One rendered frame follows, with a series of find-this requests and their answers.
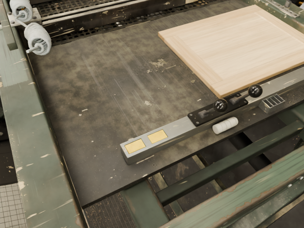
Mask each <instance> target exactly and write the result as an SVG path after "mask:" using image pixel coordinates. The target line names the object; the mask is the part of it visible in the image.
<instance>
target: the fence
mask: <svg viewBox="0 0 304 228"><path fill-rule="evenodd" d="M260 86H261V87H262V89H263V93H262V95H261V96H259V97H257V98H252V97H251V96H248V97H246V98H245V99H246V100H247V101H248V104H247V105H245V106H243V107H241V108H239V109H236V110H234V111H232V112H230V113H227V114H225V115H223V116H220V117H218V118H216V119H214V120H211V121H209V122H207V123H205V124H203V125H200V126H198V127H196V126H195V125H194V124H193V123H192V122H191V120H190V119H189V118H188V116H186V117H183V118H181V119H179V120H177V121H174V122H172V123H169V124H167V125H164V126H162V127H160V128H157V129H155V130H152V131H150V132H148V133H146V134H143V135H141V136H139V137H136V138H134V139H131V140H129V141H126V142H124V143H122V144H120V149H121V153H122V155H123V157H124V158H125V161H126V162H127V164H128V165H130V164H133V163H135V162H137V161H139V160H141V159H144V158H146V157H148V156H150V155H152V154H154V153H156V152H159V151H161V150H163V149H165V148H167V147H170V146H172V145H174V144H176V143H179V142H181V141H183V140H185V139H187V138H190V137H192V136H194V135H196V134H198V133H200V132H202V131H205V130H207V129H209V128H211V127H213V125H215V124H218V123H220V122H222V121H224V120H226V119H228V118H231V117H236V116H238V115H240V114H242V113H244V112H247V111H249V110H251V109H253V108H255V107H257V106H259V104H260V102H261V101H262V100H264V99H266V98H268V97H270V96H273V95H275V94H278V96H282V95H284V94H286V93H288V92H290V91H293V90H295V89H297V88H299V87H301V86H304V67H302V68H300V69H297V70H295V71H293V72H290V73H288V74H285V75H283V76H280V77H278V78H276V79H273V80H271V81H269V82H267V83H264V84H262V85H260ZM160 130H163V131H164V133H165V134H166V135H167V138H165V139H162V140H160V141H158V142H156V143H153V144H152V143H151V141H150V140H149V138H148V137H147V136H149V135H151V134H153V133H156V132H158V131H160ZM139 139H141V140H142V142H143V143H144V145H145V146H146V147H144V148H142V149H139V150H137V151H135V152H133V153H130V154H129V153H128V151H127V149H126V148H125V145H128V144H130V143H132V142H135V141H137V140H139Z"/></svg>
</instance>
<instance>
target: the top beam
mask: <svg viewBox="0 0 304 228"><path fill-rule="evenodd" d="M12 31H13V34H14V37H15V40H16V43H17V46H18V49H15V50H12V51H10V50H9V48H8V46H7V43H6V40H5V36H4V32H3V29H0V97H1V102H2V106H3V111H4V115H5V121H6V126H7V131H8V135H9V141H10V146H11V150H12V155H13V160H14V166H15V170H16V175H17V179H18V184H19V190H20V194H21V199H22V203H23V208H24V214H25V218H26V223H27V228H88V227H87V224H86V221H85V218H84V215H83V212H82V210H81V207H80V204H79V201H78V198H77V195H76V192H75V190H74V187H73V184H72V181H71V178H70V175H69V173H68V170H67V167H66V164H65V161H64V158H63V156H62V152H61V150H60V147H59V144H58V141H57V138H56V135H55V133H54V130H53V127H52V124H51V121H50V118H49V116H48V113H47V110H46V107H45V104H44V101H43V99H42V96H41V93H40V90H39V87H38V84H37V82H36V79H35V76H34V73H33V70H32V67H31V65H30V62H29V58H28V56H27V53H26V50H25V48H24V44H23V41H22V39H21V36H20V33H19V30H18V27H17V26H13V27H12Z"/></svg>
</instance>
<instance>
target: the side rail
mask: <svg viewBox="0 0 304 228"><path fill-rule="evenodd" d="M303 179H304V145H303V146H301V147H299V148H297V149H296V150H294V151H292V152H290V153H289V154H287V155H285V156H283V157H282V158H280V159H278V160H276V161H275V162H273V163H271V164H269V165H267V166H266V167H264V168H262V169H260V170H259V171H257V172H255V173H253V174H252V175H250V176H248V177H246V178H245V179H243V180H241V181H239V182H238V183H236V184H234V185H232V186H230V187H228V188H227V189H225V190H223V191H221V192H220V193H218V194H216V195H214V196H213V197H211V198H209V199H207V200H206V201H204V202H202V203H200V204H199V205H197V206H195V207H193V208H191V209H190V210H188V211H186V212H184V213H183V214H181V215H179V216H177V217H176V218H174V219H172V220H170V221H169V222H167V223H165V224H163V225H162V226H160V227H158V228H227V227H229V226H230V225H232V224H233V223H235V222H237V221H238V220H240V219H241V218H243V217H245V216H246V215H248V214H249V213H251V212H252V211H254V210H256V209H257V208H259V207H261V206H262V205H264V204H265V203H267V202H268V201H270V200H272V199H273V198H275V197H276V196H278V195H280V194H281V193H283V192H284V191H286V190H288V189H289V188H291V187H292V186H294V185H296V184H297V183H299V182H300V181H302V180H303Z"/></svg>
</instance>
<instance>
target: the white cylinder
mask: <svg viewBox="0 0 304 228"><path fill-rule="evenodd" d="M237 124H238V119H237V118H235V117H231V118H228V119H226V120H224V121H222V122H220V123H218V124H215V125H213V131H214V133H215V134H219V133H221V132H224V131H226V130H228V129H230V128H232V127H234V126H236V125H237Z"/></svg>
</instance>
